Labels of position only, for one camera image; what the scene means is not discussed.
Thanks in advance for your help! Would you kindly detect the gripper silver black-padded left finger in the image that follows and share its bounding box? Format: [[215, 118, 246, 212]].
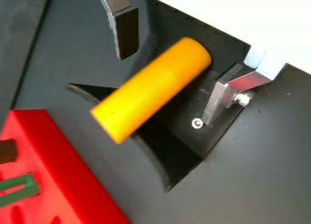
[[101, 0, 141, 60]]

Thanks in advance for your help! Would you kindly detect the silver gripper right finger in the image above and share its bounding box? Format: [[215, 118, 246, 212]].
[[201, 56, 286, 126]]

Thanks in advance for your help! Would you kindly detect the yellow oval cylinder peg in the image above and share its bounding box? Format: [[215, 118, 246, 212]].
[[90, 37, 211, 144]]

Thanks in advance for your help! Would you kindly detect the black curved cradle fixture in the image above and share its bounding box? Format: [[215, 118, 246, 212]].
[[131, 0, 253, 190]]

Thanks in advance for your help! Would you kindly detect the red foam shape board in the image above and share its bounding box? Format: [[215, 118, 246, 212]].
[[0, 109, 130, 224]]

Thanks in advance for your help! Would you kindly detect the green triangular peg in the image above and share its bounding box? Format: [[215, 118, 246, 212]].
[[0, 173, 41, 208]]

